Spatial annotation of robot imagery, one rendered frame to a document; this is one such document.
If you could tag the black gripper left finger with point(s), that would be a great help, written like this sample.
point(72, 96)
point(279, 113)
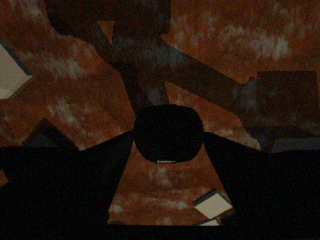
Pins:
point(92, 175)

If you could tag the dark grey controller unit with green rocker switches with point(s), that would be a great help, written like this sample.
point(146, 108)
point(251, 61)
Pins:
point(168, 133)

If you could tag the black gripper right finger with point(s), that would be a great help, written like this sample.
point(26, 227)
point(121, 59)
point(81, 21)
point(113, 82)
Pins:
point(256, 182)

